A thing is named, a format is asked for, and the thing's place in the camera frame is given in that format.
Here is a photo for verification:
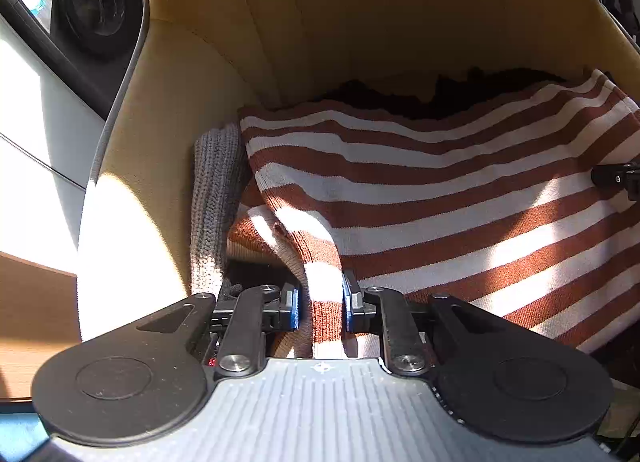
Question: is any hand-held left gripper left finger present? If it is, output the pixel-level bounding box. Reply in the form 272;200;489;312
120;283;302;377

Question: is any tan upholstered chair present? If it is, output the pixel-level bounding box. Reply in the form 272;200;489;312
75;0;640;343

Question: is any dark folded garment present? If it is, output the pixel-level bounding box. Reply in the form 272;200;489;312
320;66;571;121

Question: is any brown white striped sweater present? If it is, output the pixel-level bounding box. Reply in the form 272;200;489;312
227;69;640;360

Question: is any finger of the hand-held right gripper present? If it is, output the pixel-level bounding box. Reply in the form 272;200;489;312
591;161;640;203

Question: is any front-loading washing machine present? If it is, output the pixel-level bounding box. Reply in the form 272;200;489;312
0;0;151;120

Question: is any grey knitted garment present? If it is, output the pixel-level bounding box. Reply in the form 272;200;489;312
190;122;251;299

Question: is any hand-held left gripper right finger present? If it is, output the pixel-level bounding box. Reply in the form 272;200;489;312
341;269;526;377

